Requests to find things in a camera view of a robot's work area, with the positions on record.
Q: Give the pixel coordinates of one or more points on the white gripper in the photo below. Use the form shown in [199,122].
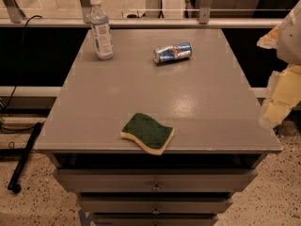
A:
[290,38]

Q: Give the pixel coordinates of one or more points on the green and yellow sponge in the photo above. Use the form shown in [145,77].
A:
[150,135]

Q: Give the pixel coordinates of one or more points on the blue silver redbull can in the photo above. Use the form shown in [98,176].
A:
[172,52]

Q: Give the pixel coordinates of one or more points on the grey drawer cabinet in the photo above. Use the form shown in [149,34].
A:
[217,143]

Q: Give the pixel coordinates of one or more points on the clear plastic water bottle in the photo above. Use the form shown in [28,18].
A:
[101,30]

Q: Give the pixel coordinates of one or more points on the black rod on floor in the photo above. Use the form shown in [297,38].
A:
[13,184]

